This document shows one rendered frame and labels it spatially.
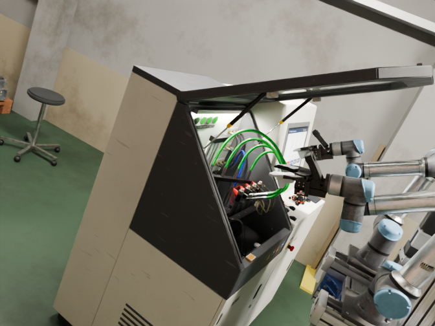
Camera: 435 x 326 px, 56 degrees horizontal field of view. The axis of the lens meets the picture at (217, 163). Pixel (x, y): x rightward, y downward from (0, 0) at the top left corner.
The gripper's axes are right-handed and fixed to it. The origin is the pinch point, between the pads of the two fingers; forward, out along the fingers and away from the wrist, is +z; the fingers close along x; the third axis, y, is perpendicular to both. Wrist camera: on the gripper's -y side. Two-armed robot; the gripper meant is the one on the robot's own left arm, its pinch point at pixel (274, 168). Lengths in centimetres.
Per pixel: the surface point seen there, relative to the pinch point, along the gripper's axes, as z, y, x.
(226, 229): 18.0, 31.4, 1.2
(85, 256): 95, 69, 4
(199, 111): 40.6, -10.6, 24.0
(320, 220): -5, 140, 221
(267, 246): 6, 53, 28
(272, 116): 20, 3, 81
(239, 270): 9.6, 46.6, -3.5
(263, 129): 24, 11, 79
